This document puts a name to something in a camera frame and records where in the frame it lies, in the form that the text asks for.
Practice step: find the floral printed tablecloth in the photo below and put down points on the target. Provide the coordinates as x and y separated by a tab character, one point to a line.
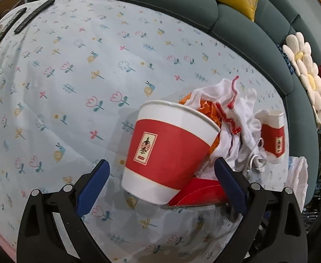
67	101

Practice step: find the small red white paper cup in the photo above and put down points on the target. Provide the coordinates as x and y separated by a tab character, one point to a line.
272	137

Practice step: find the large red white paper cup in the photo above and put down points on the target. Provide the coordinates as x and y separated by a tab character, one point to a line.
163	153

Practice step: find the orange plastic wrapper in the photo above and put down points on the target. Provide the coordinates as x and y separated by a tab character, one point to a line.
209	109

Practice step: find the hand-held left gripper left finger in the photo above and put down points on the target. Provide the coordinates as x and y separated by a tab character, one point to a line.
93	186

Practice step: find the flower shaped plush cushion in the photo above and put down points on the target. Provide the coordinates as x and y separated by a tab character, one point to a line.
308	74

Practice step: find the dark green sofa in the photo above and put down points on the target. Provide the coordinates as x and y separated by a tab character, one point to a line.
176	2

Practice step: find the white plastic trash bag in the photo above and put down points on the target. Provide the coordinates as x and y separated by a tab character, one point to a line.
298	178

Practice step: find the wooden chair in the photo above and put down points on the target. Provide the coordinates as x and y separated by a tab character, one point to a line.
7	2

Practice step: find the blue scrunchie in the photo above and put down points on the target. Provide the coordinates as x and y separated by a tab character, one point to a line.
285	57

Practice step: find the black remote control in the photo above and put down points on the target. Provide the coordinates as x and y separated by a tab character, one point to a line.
34	15
9	26

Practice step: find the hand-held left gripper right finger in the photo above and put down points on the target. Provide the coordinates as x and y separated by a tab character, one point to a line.
231	183

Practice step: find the white cloth with red trim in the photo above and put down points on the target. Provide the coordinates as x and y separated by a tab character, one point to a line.
239	120

